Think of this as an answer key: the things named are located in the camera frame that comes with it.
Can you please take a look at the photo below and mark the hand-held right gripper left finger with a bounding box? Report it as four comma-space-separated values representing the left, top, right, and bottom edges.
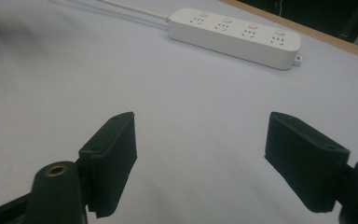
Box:
77, 111, 138, 219

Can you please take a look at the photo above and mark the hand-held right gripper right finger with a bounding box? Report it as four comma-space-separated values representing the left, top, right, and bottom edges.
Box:
264, 111, 351, 214

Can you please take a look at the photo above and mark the white power strip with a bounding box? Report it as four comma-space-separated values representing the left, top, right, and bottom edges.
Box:
167, 7, 303, 71

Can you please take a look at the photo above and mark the white power strip cable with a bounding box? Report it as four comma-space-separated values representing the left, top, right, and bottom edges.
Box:
97, 0, 171, 22

